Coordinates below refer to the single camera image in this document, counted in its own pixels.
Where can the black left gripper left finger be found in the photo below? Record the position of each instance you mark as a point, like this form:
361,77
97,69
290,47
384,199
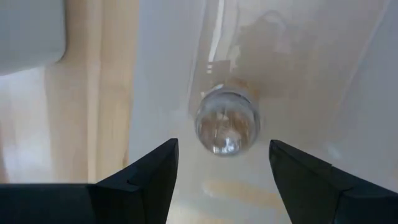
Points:
130,199

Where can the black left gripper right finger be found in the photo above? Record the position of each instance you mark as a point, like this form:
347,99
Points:
317,196

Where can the glass spice jar cork stopper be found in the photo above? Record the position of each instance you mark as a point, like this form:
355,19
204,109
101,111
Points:
228,124

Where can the clear plastic bin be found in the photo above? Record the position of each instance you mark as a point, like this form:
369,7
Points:
161,77

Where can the white plastic bin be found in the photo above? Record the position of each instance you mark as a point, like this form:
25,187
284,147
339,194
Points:
28,31

